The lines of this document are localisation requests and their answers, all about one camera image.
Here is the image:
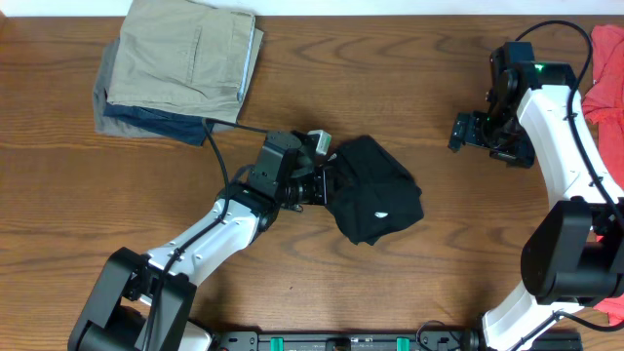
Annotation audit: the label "black polo shirt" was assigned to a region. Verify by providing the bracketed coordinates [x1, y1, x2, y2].
[326, 136, 424, 246]

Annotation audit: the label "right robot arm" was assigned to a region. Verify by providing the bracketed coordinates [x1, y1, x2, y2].
[450, 59, 623, 350]

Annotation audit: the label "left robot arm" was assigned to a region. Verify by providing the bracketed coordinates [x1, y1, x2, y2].
[67, 130, 424, 350]

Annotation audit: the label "red shirt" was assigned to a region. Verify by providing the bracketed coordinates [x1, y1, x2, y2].
[582, 23, 624, 327]

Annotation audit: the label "navy folded garment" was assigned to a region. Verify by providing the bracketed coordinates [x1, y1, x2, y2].
[104, 103, 214, 146]

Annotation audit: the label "beige folded trousers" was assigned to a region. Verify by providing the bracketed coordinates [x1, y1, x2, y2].
[107, 0, 263, 123]

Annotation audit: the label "grey folded garment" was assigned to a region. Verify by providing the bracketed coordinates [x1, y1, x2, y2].
[93, 37, 236, 139]

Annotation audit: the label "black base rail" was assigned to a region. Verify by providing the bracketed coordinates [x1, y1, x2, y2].
[214, 330, 584, 351]

